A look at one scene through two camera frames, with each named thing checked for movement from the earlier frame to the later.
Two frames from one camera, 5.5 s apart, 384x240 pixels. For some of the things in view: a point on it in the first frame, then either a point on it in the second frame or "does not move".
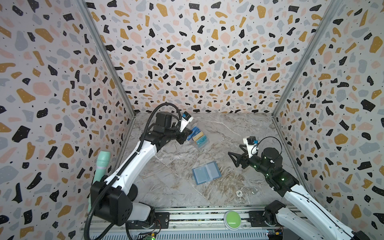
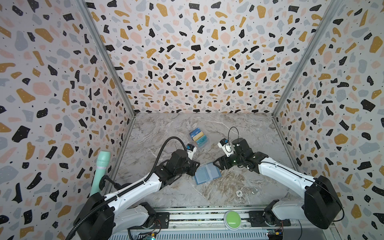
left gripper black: x=187 y=132 → x=194 y=164
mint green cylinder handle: x=101 y=164 does not move
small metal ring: x=254 y=190 does not move
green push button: x=232 y=220 does not move
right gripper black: x=242 y=160 → x=223 y=162
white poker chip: x=239 y=193 does not move
